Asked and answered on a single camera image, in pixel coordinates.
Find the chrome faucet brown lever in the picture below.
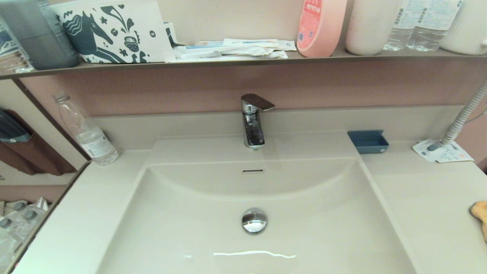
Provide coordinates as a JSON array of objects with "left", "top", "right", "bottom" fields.
[{"left": 241, "top": 94, "right": 275, "bottom": 151}]

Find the orange grey fluffy cloth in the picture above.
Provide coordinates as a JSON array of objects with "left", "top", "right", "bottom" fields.
[{"left": 470, "top": 201, "right": 487, "bottom": 242}]

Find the white ceramic sink basin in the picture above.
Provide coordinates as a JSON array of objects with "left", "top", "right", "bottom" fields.
[{"left": 91, "top": 131, "right": 419, "bottom": 274}]

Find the chrome drain stopper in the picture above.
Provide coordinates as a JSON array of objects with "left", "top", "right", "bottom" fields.
[{"left": 242, "top": 208, "right": 268, "bottom": 234}]

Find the large white plastic packet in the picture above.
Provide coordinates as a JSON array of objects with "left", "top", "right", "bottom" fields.
[{"left": 173, "top": 45, "right": 289, "bottom": 61}]

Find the white blue toothbrush packet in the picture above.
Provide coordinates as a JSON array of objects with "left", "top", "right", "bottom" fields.
[{"left": 223, "top": 38, "right": 279, "bottom": 48}]

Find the blue soap dish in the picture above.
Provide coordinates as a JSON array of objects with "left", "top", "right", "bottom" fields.
[{"left": 347, "top": 129, "right": 390, "bottom": 154}]

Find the pink lotion bottle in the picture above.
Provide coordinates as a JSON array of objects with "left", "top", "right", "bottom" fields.
[{"left": 297, "top": 0, "right": 347, "bottom": 57}]

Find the slim clear plastic bottle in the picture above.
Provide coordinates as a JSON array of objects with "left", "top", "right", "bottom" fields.
[{"left": 53, "top": 93, "right": 119, "bottom": 166}]

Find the horse pattern white box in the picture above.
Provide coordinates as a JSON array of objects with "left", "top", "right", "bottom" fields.
[{"left": 49, "top": 0, "right": 175, "bottom": 63}]

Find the white card blue logo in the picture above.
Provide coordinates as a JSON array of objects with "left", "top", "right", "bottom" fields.
[{"left": 413, "top": 139, "right": 449, "bottom": 162}]

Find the clear water bottle white label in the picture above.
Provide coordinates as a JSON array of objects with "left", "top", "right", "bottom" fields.
[
  {"left": 406, "top": 0, "right": 465, "bottom": 52},
  {"left": 382, "top": 0, "right": 419, "bottom": 51}
]

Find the printed paper leaflet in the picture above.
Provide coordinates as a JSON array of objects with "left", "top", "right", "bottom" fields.
[{"left": 437, "top": 147, "right": 475, "bottom": 163}]

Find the dark grey canister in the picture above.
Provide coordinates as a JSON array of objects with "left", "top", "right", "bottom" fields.
[{"left": 0, "top": 0, "right": 80, "bottom": 70}]

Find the dark grey ribbed item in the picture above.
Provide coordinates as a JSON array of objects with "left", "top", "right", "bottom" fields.
[{"left": 0, "top": 110, "right": 31, "bottom": 143}]

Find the clear plastic packet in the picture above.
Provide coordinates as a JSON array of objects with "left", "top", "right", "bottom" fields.
[{"left": 0, "top": 53, "right": 35, "bottom": 73}]

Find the plastic wrapped bottle pack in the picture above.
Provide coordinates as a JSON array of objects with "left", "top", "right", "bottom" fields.
[{"left": 0, "top": 197, "right": 50, "bottom": 269}]

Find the white ribbed jar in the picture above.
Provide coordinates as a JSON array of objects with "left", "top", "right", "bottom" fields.
[{"left": 441, "top": 0, "right": 487, "bottom": 55}]

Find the blue patterned box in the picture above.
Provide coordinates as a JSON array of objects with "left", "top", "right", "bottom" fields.
[{"left": 0, "top": 17, "right": 29, "bottom": 63}]

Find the brown wall shelf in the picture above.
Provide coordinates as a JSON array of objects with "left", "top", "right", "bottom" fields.
[{"left": 0, "top": 48, "right": 487, "bottom": 80}]

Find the grey corrugated hose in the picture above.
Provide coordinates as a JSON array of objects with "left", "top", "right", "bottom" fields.
[{"left": 427, "top": 78, "right": 487, "bottom": 151}]

